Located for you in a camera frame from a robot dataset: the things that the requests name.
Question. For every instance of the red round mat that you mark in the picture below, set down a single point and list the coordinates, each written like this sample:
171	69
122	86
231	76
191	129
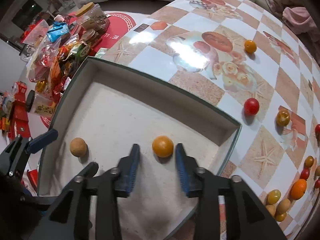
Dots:
120	24

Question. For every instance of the tan longan in box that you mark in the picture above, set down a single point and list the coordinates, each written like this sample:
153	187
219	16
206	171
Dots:
78	147

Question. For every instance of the far yellow cherry tomato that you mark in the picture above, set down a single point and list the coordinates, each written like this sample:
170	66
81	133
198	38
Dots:
250	46

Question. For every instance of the pile of snack bags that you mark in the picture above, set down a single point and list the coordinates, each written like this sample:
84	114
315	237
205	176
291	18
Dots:
51	64

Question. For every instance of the small red cherry tomato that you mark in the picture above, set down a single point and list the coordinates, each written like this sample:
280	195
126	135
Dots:
305	173

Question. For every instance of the small jar with black lid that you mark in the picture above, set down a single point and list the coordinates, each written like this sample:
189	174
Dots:
40	105

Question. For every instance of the orange mandarin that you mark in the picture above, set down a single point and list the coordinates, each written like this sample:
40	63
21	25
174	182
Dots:
298	189

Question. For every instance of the pink crumpled blanket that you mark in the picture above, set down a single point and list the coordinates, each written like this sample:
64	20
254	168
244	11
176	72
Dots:
295	16

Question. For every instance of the small brown-orange cherry tomato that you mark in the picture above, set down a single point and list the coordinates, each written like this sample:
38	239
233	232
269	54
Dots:
308	163

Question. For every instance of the yellow cherry tomato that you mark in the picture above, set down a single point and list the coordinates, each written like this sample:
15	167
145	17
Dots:
250	46
273	197

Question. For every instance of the shallow white cardboard box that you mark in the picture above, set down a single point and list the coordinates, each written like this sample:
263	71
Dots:
112	107

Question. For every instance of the clear jar with wooden lid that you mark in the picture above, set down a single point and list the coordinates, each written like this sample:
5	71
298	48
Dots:
91	16

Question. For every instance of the yellow-orange cherry tomato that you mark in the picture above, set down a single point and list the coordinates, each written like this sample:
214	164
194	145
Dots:
163	146

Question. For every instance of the tan longan fruit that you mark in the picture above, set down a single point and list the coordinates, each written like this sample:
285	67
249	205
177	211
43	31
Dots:
283	206

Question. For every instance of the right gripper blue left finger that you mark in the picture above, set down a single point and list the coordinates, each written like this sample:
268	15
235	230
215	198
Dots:
127	167

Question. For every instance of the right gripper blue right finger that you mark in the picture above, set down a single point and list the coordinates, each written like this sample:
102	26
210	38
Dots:
186	167

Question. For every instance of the blue snack packet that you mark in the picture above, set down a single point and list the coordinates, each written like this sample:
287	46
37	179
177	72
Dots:
57	30

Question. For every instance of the red cherry tomato near box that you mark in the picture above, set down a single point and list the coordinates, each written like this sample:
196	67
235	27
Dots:
251	107

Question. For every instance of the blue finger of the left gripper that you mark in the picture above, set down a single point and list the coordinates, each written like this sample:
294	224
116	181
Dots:
40	142

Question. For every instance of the dark yellow-brown cherry tomato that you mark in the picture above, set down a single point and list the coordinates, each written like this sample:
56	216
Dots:
283	118

